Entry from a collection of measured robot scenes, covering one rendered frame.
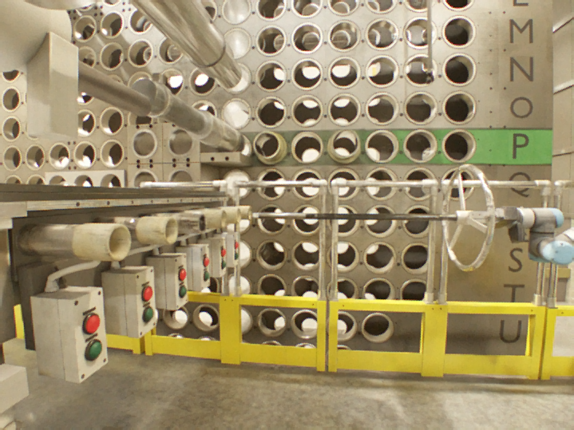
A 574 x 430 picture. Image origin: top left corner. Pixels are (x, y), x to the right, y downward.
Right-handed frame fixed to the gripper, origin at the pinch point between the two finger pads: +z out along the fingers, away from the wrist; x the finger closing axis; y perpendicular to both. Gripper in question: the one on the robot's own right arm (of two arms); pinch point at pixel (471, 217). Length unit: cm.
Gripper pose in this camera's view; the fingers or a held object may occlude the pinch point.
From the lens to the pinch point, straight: 124.6
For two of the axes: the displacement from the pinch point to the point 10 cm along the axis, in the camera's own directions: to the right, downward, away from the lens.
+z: -9.9, -0.1, 1.3
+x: -1.3, -2.8, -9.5
